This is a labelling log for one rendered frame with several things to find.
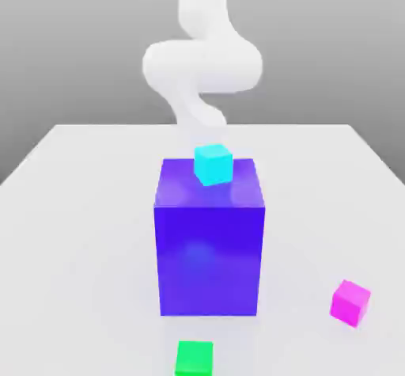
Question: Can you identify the small cyan cube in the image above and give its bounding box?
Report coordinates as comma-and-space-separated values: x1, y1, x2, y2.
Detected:
193, 143, 234, 188

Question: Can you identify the large blue box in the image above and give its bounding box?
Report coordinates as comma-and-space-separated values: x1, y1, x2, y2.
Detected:
153, 158, 266, 317

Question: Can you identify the small green cube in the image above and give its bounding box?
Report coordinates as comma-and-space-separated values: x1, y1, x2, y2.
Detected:
174, 340, 214, 376

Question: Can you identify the small magenta cube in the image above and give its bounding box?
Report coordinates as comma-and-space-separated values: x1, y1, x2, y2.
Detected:
329, 279, 372, 329

